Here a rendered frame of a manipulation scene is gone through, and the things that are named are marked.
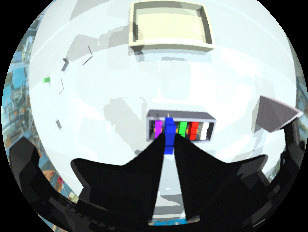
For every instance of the purple fuse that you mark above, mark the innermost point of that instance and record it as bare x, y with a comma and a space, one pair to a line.
158, 127

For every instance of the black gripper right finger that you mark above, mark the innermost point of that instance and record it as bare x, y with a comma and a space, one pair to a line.
203, 177

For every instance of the blue fuse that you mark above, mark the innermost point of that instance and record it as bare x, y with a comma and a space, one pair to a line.
170, 132

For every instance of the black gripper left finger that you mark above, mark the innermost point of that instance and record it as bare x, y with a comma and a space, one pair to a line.
138, 178

